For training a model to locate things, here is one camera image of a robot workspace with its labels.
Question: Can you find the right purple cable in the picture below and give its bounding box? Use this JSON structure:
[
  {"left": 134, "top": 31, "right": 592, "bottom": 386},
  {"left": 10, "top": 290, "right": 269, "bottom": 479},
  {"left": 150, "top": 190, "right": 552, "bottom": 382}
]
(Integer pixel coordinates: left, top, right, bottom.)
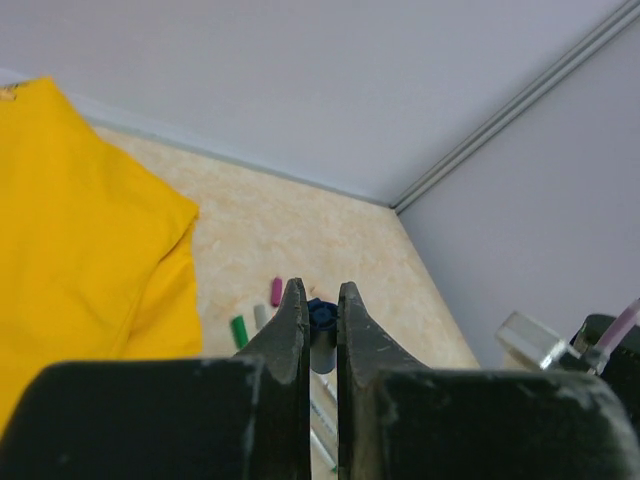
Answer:
[{"left": 597, "top": 297, "right": 640, "bottom": 369}]

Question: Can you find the grey pen cap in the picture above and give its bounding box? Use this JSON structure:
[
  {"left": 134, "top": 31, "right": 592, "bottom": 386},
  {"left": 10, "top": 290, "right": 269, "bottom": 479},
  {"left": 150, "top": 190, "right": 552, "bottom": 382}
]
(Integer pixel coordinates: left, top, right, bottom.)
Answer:
[{"left": 253, "top": 304, "right": 270, "bottom": 331}]

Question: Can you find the green pen cap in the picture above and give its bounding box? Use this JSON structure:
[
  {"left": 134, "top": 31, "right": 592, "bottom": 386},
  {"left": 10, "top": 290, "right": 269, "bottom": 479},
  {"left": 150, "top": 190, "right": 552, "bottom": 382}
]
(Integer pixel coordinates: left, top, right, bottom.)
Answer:
[{"left": 230, "top": 315, "right": 249, "bottom": 350}]

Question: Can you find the navy pen cap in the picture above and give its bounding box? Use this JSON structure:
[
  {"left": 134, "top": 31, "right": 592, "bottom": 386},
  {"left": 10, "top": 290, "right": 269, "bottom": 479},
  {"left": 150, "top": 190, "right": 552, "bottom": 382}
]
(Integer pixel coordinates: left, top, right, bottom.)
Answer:
[{"left": 307, "top": 298, "right": 338, "bottom": 375}]

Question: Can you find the yellow printed t-shirt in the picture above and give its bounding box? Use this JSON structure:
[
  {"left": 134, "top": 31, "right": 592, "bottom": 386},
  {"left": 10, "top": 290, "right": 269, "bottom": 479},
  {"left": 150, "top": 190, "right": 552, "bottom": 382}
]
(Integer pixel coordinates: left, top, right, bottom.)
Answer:
[{"left": 1, "top": 77, "right": 203, "bottom": 422}]

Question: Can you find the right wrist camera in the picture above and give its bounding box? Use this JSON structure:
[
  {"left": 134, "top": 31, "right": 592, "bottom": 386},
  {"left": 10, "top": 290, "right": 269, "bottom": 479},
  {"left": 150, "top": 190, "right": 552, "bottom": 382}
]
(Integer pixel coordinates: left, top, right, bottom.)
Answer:
[{"left": 495, "top": 311, "right": 581, "bottom": 371}]

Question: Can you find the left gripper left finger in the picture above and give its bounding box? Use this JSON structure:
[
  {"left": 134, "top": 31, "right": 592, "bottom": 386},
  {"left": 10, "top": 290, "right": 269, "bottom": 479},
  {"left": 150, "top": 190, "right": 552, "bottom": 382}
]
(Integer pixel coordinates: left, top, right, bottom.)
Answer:
[{"left": 1, "top": 278, "right": 311, "bottom": 479}]

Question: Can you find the green cap marker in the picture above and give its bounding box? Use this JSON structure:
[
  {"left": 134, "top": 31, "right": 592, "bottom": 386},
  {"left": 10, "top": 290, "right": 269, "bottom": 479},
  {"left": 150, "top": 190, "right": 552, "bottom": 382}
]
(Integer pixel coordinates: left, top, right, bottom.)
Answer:
[{"left": 310, "top": 427, "right": 338, "bottom": 474}]

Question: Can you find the magenta pen cap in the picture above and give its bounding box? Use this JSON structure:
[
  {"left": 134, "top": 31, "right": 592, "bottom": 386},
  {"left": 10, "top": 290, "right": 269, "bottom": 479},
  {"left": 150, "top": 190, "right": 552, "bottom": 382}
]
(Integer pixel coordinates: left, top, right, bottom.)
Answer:
[{"left": 270, "top": 277, "right": 283, "bottom": 308}]

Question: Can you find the grey cap marker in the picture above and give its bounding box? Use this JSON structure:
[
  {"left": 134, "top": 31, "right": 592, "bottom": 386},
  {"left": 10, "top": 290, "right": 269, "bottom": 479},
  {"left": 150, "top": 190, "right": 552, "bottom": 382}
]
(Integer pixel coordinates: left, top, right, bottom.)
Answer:
[{"left": 310, "top": 401, "right": 337, "bottom": 439}]

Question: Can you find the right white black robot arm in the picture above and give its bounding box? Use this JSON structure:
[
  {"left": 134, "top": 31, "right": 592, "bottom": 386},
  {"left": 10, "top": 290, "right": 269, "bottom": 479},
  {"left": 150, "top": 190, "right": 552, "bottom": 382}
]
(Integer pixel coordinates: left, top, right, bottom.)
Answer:
[{"left": 571, "top": 314, "right": 640, "bottom": 407}]

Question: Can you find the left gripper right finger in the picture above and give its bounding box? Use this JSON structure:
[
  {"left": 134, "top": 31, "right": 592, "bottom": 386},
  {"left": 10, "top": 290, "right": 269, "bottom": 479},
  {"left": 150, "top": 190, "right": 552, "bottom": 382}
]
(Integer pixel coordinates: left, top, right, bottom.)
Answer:
[{"left": 337, "top": 282, "right": 639, "bottom": 479}]

